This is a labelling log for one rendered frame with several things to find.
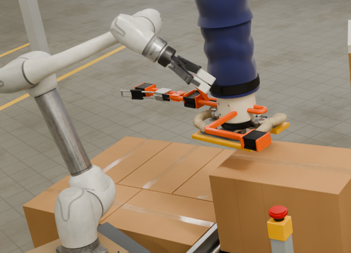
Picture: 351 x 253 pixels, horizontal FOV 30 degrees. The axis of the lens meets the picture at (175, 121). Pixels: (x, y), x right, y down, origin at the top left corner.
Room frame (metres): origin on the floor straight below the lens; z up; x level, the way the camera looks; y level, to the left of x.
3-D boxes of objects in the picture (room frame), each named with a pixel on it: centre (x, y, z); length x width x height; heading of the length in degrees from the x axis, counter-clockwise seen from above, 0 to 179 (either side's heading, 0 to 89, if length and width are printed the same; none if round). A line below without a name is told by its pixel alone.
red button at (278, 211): (2.06, -0.31, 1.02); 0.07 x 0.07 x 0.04
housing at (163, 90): (3.06, 0.03, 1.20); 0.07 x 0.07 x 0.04; 43
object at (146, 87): (3.16, 0.12, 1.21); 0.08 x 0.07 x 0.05; 43
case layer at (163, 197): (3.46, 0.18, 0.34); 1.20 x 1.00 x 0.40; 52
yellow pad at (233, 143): (2.65, -0.21, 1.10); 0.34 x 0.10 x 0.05; 43
